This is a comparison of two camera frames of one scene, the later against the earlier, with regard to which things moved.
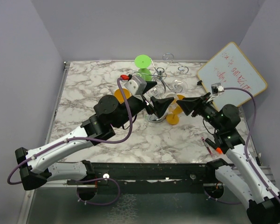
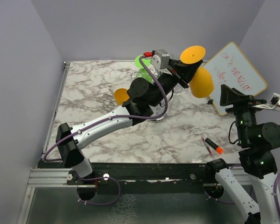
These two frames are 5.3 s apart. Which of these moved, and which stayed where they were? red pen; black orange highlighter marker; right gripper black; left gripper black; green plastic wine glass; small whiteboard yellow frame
Moved: right gripper black; left gripper black
Stayed: small whiteboard yellow frame; green plastic wine glass; black orange highlighter marker; red pen
